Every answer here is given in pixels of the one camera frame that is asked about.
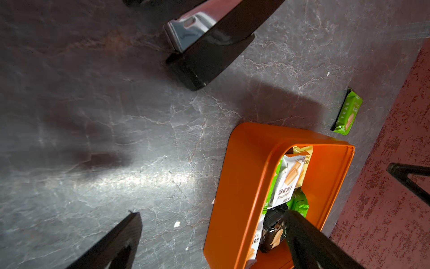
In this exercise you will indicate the green cookie packet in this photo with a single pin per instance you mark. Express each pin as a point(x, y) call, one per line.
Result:
point(348, 113)
point(299, 202)

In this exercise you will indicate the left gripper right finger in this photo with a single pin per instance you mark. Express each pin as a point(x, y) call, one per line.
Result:
point(311, 249)

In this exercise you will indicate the green cookie packet in box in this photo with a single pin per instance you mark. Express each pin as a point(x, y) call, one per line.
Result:
point(299, 202)

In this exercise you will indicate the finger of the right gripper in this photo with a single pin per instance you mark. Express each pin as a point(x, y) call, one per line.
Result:
point(401, 173)

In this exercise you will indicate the orange storage box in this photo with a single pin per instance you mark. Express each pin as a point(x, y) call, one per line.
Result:
point(253, 153)

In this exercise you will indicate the black cookie packet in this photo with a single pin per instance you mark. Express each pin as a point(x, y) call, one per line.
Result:
point(273, 228)

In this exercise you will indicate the white cookie packet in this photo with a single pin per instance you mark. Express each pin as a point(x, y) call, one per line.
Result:
point(287, 179)

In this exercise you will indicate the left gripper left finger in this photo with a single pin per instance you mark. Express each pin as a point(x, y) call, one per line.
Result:
point(117, 249)

